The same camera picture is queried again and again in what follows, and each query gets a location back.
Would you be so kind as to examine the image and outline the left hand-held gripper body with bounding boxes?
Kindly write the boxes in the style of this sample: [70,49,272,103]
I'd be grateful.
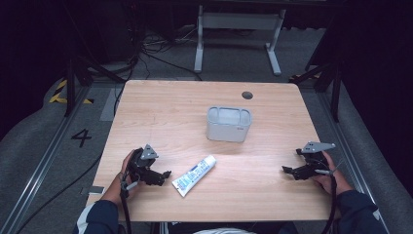
[127,143,164,185]

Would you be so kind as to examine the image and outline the person's right hand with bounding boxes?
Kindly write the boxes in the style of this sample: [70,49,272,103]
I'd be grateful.
[312,151,355,197]

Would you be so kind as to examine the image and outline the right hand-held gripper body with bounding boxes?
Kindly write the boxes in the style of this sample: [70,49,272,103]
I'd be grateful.
[295,141,337,180]

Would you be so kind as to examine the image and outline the bundle of black floor cables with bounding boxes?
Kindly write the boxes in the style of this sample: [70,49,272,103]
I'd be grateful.
[111,19,204,116]

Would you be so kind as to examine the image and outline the yellow and black floor tape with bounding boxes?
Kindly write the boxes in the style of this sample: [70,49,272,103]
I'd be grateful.
[48,79,95,105]

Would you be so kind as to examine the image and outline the white metal stand frame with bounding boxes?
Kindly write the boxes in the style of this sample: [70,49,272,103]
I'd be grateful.
[193,4,287,77]

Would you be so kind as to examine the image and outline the grey plastic organizer box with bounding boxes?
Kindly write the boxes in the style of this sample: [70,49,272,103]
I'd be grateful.
[206,105,253,143]

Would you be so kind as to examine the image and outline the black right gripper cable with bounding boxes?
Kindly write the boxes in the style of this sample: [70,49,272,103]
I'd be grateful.
[314,168,339,234]

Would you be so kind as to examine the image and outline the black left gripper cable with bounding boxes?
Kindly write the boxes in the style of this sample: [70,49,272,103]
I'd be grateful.
[119,171,141,234]

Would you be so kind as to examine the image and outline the person's left hand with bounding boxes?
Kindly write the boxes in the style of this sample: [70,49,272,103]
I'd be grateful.
[111,149,146,198]

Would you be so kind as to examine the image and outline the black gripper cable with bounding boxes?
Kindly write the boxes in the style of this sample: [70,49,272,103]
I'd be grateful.
[119,171,141,234]
[314,168,339,234]

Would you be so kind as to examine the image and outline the white and blue toothpaste tube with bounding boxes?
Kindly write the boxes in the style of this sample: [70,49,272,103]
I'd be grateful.
[171,154,217,198]

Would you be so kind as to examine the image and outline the black metal stand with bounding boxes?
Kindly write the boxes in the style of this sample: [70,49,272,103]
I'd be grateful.
[63,57,127,118]
[288,61,343,124]

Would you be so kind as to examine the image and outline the long black floor cable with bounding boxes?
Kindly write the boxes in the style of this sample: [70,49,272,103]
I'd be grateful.
[14,152,103,234]

